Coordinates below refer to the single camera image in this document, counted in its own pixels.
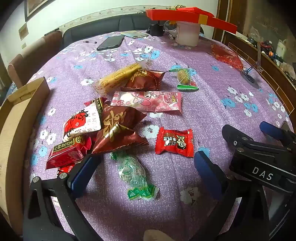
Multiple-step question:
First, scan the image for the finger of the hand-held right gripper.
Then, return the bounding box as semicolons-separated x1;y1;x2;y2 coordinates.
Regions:
259;120;296;149
221;124;254;149

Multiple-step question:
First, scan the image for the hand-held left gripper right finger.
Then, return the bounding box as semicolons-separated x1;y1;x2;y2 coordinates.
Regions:
192;151;271;241

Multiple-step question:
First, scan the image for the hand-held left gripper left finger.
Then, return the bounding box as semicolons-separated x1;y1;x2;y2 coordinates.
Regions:
23;154;102;241

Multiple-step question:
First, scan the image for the bright red cartoon snack packet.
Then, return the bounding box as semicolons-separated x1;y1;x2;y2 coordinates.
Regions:
155;126;194;158

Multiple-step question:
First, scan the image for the clear green snack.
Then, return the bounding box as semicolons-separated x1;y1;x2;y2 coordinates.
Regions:
110;151;160;201

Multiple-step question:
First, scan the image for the red and white snack packet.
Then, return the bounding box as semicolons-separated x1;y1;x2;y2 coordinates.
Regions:
62;97;108;142

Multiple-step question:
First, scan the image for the brown cardboard box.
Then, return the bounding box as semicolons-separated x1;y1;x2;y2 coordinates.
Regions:
0;77;51;229

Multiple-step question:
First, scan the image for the pink cartoon snack packet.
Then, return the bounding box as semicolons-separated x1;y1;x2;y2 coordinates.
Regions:
110;90;183;114

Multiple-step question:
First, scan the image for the small red snack packet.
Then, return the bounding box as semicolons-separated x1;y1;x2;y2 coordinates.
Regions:
57;163;76;175

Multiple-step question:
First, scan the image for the red snack packet dark label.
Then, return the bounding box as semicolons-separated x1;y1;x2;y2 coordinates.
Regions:
45;135;92;170

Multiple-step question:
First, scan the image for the purple floral tablecloth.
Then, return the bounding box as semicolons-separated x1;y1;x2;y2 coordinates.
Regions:
24;31;292;241

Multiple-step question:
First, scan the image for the large dark red snack packet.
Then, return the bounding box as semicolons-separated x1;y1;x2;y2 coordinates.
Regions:
91;106;150;155

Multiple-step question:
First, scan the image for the black and blue stand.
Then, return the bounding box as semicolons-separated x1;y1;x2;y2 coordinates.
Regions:
240;62;260;89

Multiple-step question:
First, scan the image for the wooden cabinet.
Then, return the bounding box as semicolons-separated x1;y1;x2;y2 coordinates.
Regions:
213;0;296;116

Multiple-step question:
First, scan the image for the green wrapped pastry snack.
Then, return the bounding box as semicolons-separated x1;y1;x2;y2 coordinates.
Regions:
169;67;199;92

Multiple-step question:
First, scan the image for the red plastic bag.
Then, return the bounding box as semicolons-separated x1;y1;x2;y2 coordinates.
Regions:
211;44;245;71

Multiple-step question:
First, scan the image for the yellow snack packet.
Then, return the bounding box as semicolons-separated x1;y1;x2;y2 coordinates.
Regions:
93;62;143;94

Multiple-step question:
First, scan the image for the dark red foil snack packet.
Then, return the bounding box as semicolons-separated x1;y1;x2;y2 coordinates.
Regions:
120;69;166;91

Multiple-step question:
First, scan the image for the white plastic container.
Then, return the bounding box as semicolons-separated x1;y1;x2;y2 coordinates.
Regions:
175;22;201;47

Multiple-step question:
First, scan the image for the long red gift box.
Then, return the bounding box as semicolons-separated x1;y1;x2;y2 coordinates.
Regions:
145;6;238;34

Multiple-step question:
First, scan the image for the brown armchair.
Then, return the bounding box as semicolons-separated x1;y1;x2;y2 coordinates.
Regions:
8;30;63;88

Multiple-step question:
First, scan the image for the black clip gadget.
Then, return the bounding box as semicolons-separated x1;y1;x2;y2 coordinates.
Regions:
147;23;165;37

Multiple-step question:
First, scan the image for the black smartphone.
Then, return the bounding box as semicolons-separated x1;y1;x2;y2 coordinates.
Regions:
96;34;125;52

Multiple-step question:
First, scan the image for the teal and yellow booklet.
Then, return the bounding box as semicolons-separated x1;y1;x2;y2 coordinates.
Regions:
120;30;150;39

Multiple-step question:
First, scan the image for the black sofa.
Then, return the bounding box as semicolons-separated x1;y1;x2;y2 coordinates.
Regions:
62;13;151;48

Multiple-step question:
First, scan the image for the framed wall picture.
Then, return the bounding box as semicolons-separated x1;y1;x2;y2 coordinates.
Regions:
24;0;56;22

